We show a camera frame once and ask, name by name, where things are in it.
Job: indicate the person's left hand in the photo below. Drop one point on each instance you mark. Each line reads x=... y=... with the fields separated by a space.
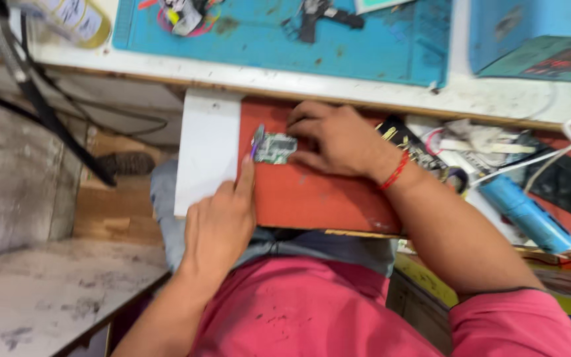
x=216 y=233

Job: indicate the person's right hand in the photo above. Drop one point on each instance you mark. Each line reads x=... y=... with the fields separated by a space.
x=345 y=144

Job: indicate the green circuit board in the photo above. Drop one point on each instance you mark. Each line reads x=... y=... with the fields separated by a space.
x=275 y=148

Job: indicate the red wooden drawer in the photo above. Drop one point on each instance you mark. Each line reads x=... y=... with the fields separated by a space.
x=310 y=198

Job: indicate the black packet with yellow print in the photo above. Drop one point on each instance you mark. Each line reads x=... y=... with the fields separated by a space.
x=412 y=141

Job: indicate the white panel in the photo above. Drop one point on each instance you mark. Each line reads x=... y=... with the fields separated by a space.
x=206 y=148

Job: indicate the purple pry tool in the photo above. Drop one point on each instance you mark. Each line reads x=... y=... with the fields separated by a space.
x=255 y=146

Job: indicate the dark brush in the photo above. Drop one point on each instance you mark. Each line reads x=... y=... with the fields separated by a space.
x=127 y=163

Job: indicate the blue work mat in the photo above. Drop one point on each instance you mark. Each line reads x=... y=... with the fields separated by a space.
x=275 y=44

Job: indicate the pink shirt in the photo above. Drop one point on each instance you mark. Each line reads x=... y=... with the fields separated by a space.
x=315 y=312

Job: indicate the black tool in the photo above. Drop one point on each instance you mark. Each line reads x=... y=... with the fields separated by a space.
x=322 y=17

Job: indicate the heap of white scraps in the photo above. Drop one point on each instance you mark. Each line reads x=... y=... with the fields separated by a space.
x=479 y=139

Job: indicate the white card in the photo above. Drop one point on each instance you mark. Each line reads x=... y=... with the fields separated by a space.
x=379 y=5

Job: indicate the white stained bench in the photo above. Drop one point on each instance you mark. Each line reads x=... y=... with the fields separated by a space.
x=42 y=297

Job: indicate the blue cylinder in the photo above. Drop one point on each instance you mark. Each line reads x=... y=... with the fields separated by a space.
x=528 y=215

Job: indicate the blue box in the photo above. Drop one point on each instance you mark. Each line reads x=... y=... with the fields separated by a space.
x=528 y=22

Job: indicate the green board with red print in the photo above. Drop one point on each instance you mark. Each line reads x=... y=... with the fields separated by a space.
x=553 y=62

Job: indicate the black pouch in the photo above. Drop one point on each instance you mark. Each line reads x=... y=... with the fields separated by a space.
x=570 y=186

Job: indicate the yellow-labelled can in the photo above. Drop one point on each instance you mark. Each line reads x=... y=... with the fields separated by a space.
x=80 y=22

